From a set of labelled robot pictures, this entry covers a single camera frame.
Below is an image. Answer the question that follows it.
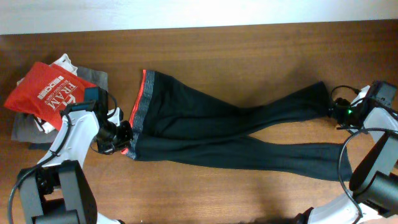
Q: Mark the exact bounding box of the black leggings red waistband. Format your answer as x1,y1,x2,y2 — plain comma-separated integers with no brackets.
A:
123,70,353,181

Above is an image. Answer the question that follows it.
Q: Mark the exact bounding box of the dark folded garment bottom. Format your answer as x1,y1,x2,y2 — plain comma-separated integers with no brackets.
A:
29,143,52,151

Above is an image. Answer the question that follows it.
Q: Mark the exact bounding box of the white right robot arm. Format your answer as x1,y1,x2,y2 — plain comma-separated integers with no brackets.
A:
293,86,397,223

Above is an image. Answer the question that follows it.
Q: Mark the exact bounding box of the red printed t-shirt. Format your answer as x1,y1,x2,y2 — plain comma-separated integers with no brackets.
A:
3,61,98,131

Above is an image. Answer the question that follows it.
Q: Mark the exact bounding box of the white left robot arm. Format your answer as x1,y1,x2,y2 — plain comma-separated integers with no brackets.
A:
12,100,132,224

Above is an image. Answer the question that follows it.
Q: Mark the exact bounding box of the white folded garment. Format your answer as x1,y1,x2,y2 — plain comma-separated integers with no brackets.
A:
16,53,78,134

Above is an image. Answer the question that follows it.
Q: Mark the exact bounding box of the grey folded garment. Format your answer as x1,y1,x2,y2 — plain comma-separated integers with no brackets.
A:
11,67,108,144

